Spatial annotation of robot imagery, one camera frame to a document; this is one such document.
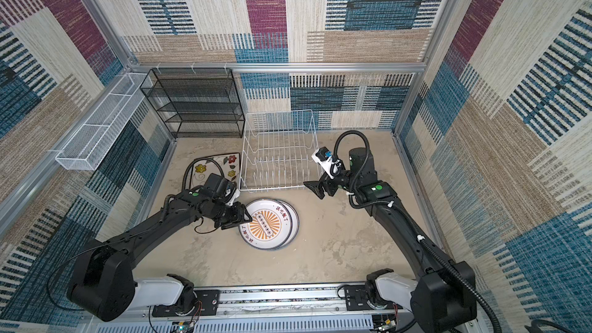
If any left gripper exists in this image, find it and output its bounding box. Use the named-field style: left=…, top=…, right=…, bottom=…
left=210, top=201, right=254, bottom=228

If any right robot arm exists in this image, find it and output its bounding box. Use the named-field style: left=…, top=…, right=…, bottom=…
left=304, top=147, right=477, bottom=332

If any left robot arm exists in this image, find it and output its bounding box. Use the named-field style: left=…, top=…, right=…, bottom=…
left=66, top=174, right=253, bottom=322

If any black mesh shelf rack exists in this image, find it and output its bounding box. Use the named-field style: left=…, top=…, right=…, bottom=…
left=140, top=68, right=245, bottom=138

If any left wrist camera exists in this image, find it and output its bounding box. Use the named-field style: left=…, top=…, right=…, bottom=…
left=217, top=179, right=241, bottom=206

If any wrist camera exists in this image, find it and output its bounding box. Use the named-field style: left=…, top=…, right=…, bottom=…
left=217, top=179, right=241, bottom=206
left=311, top=146, right=344, bottom=179

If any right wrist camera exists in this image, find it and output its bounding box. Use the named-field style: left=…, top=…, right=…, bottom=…
left=311, top=146, right=344, bottom=179

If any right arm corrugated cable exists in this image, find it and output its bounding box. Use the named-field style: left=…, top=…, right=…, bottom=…
left=332, top=130, right=503, bottom=333

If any white wire dish rack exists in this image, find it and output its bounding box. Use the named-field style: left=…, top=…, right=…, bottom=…
left=240, top=109, right=322, bottom=193

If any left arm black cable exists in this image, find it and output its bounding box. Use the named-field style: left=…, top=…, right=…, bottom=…
left=181, top=156, right=227, bottom=191

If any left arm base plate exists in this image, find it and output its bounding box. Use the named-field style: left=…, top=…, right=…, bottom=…
left=150, top=290, right=220, bottom=318

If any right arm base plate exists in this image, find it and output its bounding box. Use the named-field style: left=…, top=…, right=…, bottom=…
left=338, top=283, right=385, bottom=311

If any aluminium mounting rail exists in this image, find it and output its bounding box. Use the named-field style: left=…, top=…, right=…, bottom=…
left=76, top=281, right=482, bottom=333

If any white mesh wall basket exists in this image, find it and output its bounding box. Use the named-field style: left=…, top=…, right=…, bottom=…
left=55, top=72, right=146, bottom=171

